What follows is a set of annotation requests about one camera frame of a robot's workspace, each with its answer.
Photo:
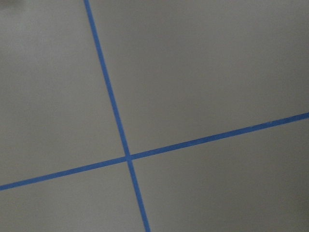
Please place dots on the blue tape strip lengthwise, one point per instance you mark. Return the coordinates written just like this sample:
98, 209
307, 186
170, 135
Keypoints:
117, 117

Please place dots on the blue tape strip crosswise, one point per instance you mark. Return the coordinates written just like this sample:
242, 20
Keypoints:
156, 151

